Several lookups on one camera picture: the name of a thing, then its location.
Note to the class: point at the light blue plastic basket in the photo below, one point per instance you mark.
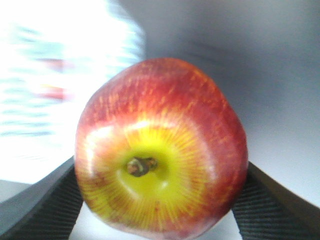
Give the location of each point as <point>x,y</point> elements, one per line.
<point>54,54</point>

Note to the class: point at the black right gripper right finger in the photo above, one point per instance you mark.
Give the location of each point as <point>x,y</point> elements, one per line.
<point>266,210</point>

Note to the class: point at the red apple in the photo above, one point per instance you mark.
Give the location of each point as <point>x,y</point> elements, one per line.
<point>159,151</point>

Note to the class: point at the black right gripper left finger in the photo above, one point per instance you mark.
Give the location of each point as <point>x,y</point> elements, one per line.
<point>46,210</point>

